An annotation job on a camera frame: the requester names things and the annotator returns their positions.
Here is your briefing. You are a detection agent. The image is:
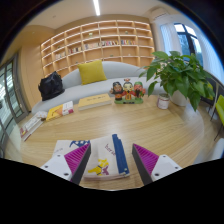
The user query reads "yellow cushion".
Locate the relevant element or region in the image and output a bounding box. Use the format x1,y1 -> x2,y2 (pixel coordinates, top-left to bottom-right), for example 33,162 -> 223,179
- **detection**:
77,59 -> 108,86

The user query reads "black bag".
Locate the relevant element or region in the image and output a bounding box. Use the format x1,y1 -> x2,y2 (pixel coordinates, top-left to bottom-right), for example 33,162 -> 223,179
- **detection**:
37,70 -> 66,102

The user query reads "small patterned pouch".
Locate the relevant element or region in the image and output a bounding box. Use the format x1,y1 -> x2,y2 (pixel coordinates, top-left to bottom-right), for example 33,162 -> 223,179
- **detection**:
34,110 -> 49,121

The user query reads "white sheer curtain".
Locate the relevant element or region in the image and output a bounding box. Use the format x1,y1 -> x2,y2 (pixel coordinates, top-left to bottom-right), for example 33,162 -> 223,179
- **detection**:
159,23 -> 178,56

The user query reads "wooden wall shelf unit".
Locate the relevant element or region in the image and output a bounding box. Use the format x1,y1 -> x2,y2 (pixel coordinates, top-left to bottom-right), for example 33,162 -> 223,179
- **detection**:
39,19 -> 156,79

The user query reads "white towel with animal print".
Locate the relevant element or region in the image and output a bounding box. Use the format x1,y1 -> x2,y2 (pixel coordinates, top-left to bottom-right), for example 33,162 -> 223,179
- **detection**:
51,133 -> 131,181

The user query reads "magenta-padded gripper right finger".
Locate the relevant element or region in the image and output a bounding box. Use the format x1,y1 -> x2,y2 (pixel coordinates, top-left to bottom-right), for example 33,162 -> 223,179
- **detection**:
131,143 -> 183,186

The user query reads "light grey curved sofa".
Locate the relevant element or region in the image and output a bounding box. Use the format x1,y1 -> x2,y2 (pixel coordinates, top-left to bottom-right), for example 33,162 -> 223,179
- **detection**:
31,60 -> 166,114

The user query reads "long ceiling light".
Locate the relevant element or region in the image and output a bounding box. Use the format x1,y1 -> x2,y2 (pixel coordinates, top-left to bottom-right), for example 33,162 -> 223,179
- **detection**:
92,0 -> 101,17

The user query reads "dark framed window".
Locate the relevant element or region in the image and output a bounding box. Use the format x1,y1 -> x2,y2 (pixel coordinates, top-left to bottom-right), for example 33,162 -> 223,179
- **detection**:
173,22 -> 204,68

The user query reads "yellow book with red edge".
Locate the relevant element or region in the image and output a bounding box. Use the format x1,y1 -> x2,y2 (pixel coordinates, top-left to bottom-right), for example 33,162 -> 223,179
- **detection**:
45,100 -> 75,122

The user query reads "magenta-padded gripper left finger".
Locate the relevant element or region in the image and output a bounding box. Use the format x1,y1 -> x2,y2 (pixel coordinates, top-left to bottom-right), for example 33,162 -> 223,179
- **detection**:
39,143 -> 92,185

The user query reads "green potted plant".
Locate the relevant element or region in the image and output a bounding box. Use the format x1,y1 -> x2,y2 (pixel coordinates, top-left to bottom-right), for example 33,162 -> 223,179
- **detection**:
139,50 -> 216,112

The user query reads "flat yellow book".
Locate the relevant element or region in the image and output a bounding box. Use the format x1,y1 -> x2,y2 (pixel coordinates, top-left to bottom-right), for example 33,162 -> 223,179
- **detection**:
77,93 -> 113,111

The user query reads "red and white book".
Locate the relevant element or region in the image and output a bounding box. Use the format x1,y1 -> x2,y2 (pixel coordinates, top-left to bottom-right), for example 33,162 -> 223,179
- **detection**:
19,113 -> 46,142

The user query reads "glass door with grey frame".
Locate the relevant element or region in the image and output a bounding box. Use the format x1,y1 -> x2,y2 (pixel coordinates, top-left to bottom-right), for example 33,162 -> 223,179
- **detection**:
0,54 -> 29,158

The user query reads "colourful figurine set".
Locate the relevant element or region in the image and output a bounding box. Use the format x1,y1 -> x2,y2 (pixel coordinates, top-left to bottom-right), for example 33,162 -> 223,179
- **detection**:
109,78 -> 147,105

